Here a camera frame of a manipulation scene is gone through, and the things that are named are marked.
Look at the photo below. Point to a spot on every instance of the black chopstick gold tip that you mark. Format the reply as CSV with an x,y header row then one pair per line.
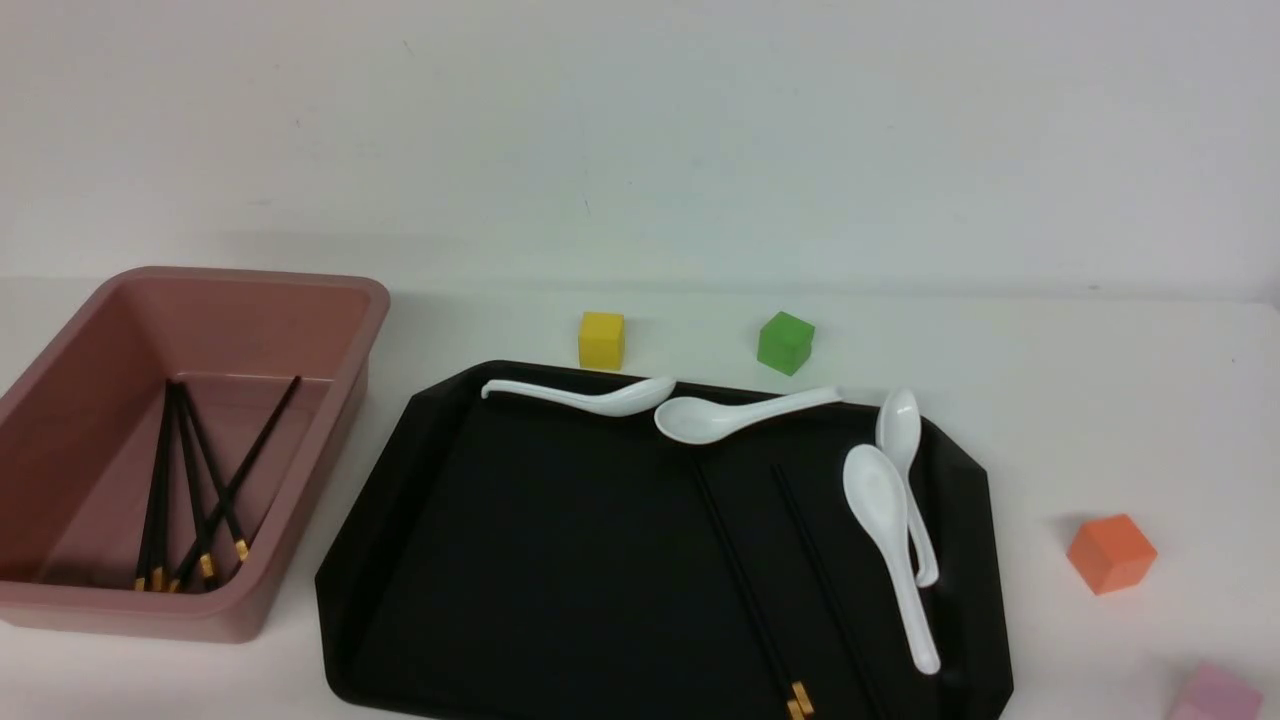
x,y
767,644

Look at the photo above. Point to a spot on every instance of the yellow cube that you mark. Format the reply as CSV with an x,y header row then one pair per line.
x,y
602,339

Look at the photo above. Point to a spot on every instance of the white spoon top left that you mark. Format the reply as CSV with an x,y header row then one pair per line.
x,y
636,398

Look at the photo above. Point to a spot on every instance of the white spoon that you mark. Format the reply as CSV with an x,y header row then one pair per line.
x,y
898,436
695,421
636,398
876,497

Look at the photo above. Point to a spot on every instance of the white spoon top middle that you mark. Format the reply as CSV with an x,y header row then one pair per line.
x,y
695,421

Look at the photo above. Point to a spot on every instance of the green cube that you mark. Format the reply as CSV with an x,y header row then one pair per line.
x,y
785,343

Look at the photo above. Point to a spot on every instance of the black serving tray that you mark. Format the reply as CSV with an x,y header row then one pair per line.
x,y
514,559

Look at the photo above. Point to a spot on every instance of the white spoon front right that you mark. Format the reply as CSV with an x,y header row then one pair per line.
x,y
876,497

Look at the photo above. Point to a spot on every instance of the white spoon far right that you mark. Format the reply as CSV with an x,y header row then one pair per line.
x,y
898,436

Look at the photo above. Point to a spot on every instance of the black chopstick on tray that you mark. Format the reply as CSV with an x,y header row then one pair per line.
x,y
848,639

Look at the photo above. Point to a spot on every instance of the black chopstick in bin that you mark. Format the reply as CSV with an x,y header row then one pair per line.
x,y
225,496
152,560
202,560
179,576

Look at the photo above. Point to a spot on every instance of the pink plastic bin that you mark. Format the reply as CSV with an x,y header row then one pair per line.
x,y
79,435

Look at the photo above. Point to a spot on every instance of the orange cube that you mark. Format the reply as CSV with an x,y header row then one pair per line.
x,y
1111,554

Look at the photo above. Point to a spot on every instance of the pink cube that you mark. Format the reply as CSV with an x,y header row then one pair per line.
x,y
1212,692

